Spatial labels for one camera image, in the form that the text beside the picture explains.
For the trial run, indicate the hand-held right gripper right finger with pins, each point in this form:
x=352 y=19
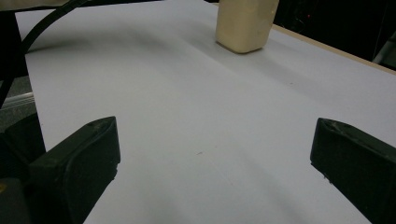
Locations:
x=358 y=161

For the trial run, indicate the aluminium floor rail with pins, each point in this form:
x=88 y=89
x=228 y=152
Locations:
x=15 y=100

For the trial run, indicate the beige square cup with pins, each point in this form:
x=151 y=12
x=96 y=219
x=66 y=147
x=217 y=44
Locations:
x=246 y=28

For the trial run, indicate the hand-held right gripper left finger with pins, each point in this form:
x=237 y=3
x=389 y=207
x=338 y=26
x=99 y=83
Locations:
x=74 y=161

